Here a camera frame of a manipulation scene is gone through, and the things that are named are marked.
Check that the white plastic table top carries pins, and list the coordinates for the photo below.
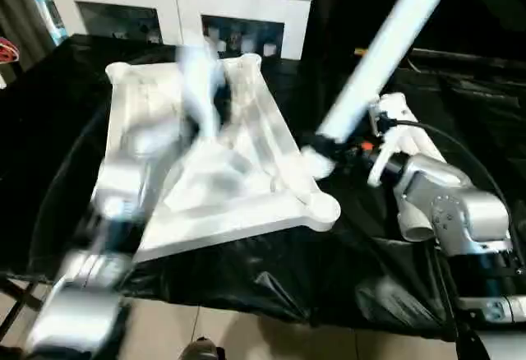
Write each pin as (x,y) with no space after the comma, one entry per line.
(238,187)

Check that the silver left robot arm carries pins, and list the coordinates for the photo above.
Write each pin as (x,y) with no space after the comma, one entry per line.
(115,187)

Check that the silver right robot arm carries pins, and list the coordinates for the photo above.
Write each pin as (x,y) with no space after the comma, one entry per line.
(460,220)

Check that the black furniture with yellow label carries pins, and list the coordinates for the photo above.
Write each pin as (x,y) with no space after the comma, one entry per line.
(329,6)

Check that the black work mat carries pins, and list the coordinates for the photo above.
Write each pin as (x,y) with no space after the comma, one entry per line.
(271,294)

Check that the white cabinet with glass doors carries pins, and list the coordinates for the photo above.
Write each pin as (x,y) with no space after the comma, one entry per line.
(185,11)

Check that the black left robot foot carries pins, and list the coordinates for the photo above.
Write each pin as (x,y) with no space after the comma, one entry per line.
(200,352)

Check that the blue and white stick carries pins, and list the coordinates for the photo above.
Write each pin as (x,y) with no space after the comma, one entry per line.
(49,15)

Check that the red patterned object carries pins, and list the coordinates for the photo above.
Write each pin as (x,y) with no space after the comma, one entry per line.
(6,49)

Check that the grey curtain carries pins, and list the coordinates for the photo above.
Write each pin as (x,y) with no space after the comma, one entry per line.
(12,6)

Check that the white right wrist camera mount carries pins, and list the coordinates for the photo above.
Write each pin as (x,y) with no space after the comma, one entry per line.
(393,109)

